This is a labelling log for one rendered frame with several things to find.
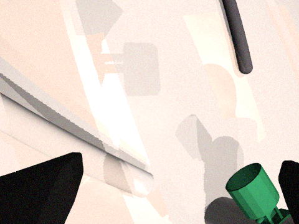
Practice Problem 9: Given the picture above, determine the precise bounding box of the dark grey cylinder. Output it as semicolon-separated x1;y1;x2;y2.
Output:
204;197;295;224

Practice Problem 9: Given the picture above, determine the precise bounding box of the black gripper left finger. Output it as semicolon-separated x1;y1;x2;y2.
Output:
0;152;84;224

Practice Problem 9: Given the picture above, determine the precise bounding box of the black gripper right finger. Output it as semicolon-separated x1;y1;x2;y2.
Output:
278;160;299;224

